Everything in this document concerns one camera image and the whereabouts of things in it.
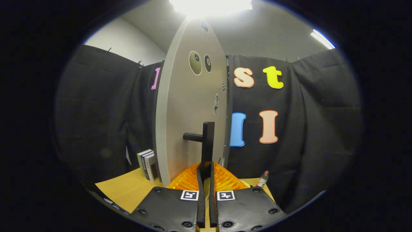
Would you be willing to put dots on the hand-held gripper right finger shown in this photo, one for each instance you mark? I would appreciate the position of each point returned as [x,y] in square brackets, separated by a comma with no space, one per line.
[248,209]

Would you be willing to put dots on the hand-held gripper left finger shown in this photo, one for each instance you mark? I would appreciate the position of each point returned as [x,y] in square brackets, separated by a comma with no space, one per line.
[167,209]

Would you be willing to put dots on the grey shoe cabinet door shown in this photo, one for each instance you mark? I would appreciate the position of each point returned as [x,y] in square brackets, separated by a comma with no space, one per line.
[183,112]

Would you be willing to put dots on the grey shoe cabinet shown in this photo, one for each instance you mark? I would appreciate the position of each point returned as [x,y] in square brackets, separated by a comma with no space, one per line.
[228,96]

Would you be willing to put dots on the clear plastic bottle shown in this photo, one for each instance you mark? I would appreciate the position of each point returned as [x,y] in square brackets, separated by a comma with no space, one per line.
[262,180]

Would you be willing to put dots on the white black spine book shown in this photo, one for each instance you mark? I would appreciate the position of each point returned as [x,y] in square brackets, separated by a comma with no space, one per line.
[153,167]

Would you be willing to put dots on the dark blue spine book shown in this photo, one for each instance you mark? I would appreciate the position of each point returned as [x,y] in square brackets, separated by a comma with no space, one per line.
[144,164]

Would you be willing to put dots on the black backdrop cloth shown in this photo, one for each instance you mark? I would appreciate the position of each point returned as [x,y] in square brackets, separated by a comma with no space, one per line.
[305,129]

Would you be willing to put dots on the long ceiling strip light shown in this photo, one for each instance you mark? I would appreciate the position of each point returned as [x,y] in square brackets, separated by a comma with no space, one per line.
[323,38]

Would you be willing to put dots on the square ceiling light panel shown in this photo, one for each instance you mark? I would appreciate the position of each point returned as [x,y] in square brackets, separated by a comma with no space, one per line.
[210,6]

